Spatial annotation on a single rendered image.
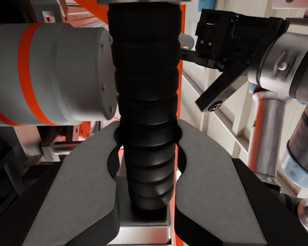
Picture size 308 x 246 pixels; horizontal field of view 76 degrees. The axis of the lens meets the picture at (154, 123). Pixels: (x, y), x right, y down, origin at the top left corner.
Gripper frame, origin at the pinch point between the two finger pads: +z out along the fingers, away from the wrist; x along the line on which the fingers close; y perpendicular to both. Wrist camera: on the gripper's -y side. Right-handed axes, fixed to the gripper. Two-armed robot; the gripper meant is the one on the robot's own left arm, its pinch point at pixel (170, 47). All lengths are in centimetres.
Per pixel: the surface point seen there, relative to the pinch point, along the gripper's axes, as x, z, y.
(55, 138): 22.5, 3.9, -19.0
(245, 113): -535, 187, -188
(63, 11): 14.4, 21.9, 2.8
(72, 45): 22.6, -7.2, 0.3
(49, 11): 17.1, 23.7, 2.3
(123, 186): 23.2, -21.1, -8.9
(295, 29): -462, 133, 38
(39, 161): 26.3, -1.1, -19.5
